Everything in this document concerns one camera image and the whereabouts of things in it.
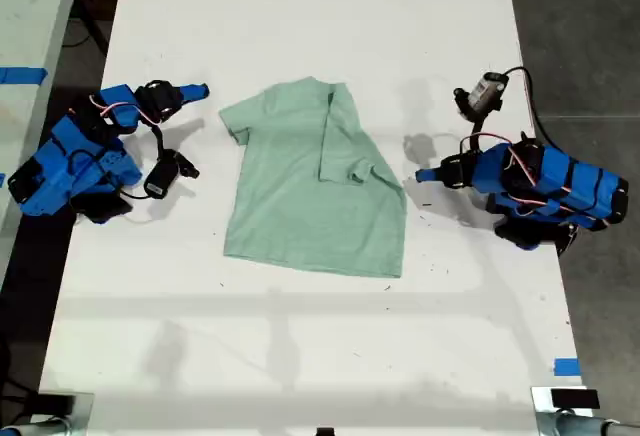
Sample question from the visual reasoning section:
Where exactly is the grey side table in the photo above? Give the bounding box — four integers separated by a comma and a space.
0, 0, 85, 277

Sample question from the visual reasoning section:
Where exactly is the long blue tape strip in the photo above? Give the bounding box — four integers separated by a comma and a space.
0, 66, 49, 86

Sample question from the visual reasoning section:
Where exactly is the short black camera stalk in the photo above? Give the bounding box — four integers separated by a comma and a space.
152, 124, 170, 157
468, 105, 501, 152

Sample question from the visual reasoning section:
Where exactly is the small black box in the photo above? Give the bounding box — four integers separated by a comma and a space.
549, 389, 600, 410
37, 394, 76, 415

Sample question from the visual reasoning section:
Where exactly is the black camera box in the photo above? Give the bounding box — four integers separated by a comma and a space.
143, 149, 201, 200
452, 70, 505, 120

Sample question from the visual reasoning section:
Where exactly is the black camera cable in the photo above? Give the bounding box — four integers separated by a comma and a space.
107, 183, 151, 202
501, 66, 554, 150

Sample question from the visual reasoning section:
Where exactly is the short blue tape strip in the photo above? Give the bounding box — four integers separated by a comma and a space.
553, 357, 582, 377

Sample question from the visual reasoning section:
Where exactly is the grey metal pipe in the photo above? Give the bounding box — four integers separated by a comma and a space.
0, 416, 69, 436
537, 408, 640, 436

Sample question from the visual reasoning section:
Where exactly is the pale green T-shirt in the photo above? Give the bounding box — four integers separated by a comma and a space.
218, 75, 408, 280

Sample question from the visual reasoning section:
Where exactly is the black floor cable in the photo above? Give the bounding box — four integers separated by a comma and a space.
63, 14, 110, 58

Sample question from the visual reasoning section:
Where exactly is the metal corner bracket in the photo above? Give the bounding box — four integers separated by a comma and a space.
530, 385, 602, 436
29, 391, 95, 436

